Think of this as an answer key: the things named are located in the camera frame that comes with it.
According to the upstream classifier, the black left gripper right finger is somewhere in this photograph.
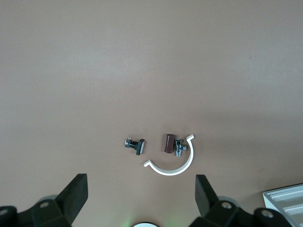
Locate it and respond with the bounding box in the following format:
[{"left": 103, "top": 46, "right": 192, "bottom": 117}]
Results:
[{"left": 189, "top": 174, "right": 292, "bottom": 227}]

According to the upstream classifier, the white drawer cabinet housing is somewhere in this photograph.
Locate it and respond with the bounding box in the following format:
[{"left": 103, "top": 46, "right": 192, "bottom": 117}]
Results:
[{"left": 262, "top": 183, "right": 303, "bottom": 227}]

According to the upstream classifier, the small black clip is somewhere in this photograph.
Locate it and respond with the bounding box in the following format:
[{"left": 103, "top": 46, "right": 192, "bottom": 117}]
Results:
[{"left": 124, "top": 137, "right": 146, "bottom": 157}]

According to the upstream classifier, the white semicircular pipe clamp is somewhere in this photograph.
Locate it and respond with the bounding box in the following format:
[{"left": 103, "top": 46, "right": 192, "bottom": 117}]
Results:
[{"left": 143, "top": 133, "right": 196, "bottom": 176}]

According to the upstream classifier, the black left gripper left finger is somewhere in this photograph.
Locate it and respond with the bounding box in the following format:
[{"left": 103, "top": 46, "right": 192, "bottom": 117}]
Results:
[{"left": 0, "top": 173, "right": 89, "bottom": 227}]

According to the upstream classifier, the brown rectangular block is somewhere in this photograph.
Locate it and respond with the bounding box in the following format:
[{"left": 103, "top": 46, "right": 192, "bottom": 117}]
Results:
[{"left": 162, "top": 133, "right": 176, "bottom": 154}]

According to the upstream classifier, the brown table cover sheet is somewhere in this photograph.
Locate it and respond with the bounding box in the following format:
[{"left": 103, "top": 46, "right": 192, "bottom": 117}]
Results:
[{"left": 0, "top": 0, "right": 303, "bottom": 227}]

